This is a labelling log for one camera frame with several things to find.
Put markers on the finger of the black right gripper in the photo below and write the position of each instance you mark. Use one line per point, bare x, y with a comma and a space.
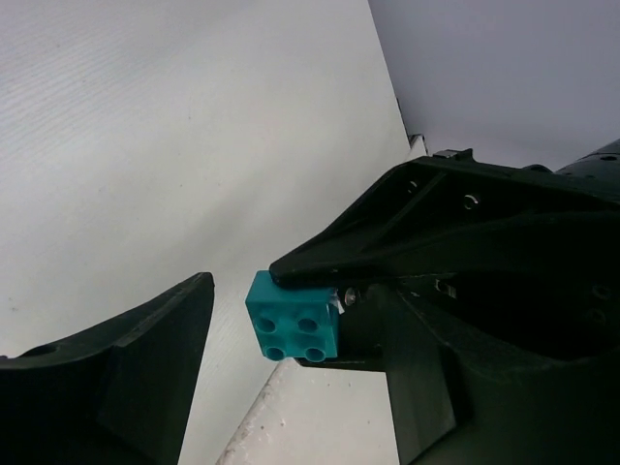
361, 332
441, 216

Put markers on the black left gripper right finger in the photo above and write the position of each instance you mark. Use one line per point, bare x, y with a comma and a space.
460, 396

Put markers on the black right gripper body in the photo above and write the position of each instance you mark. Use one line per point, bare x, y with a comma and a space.
565, 319

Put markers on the lime purple red teal stack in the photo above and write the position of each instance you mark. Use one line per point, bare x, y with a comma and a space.
293, 323

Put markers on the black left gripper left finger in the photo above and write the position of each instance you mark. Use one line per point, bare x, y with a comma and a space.
119, 392

